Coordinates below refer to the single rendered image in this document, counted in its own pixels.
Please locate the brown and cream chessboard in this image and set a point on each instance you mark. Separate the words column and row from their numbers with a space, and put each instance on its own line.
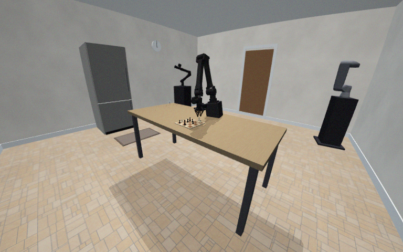
column 189, row 124

